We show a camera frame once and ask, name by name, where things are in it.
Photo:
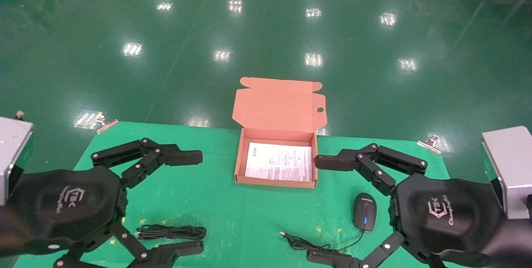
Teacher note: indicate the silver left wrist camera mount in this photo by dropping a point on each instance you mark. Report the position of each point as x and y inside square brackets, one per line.
[12, 151]

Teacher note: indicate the metal table clip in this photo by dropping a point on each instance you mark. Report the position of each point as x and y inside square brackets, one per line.
[429, 144]
[107, 126]

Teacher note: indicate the brown open cardboard box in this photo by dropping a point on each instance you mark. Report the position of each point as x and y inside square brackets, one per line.
[278, 110]

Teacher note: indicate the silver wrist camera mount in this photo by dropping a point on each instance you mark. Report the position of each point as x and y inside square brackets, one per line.
[509, 168]
[12, 151]

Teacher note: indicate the white printed paper sheet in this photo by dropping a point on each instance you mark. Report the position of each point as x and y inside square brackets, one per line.
[278, 162]

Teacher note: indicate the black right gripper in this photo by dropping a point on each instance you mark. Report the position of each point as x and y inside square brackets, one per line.
[449, 214]

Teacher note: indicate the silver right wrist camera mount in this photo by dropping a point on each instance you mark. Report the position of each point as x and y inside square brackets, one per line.
[509, 168]

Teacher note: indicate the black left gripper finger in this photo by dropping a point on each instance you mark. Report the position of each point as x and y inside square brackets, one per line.
[174, 156]

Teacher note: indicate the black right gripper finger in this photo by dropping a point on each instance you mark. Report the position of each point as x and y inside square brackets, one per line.
[336, 161]
[332, 258]

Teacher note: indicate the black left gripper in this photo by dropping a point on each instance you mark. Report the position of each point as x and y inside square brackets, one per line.
[62, 205]

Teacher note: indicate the green table cloth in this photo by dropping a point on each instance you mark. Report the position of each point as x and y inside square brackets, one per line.
[232, 210]

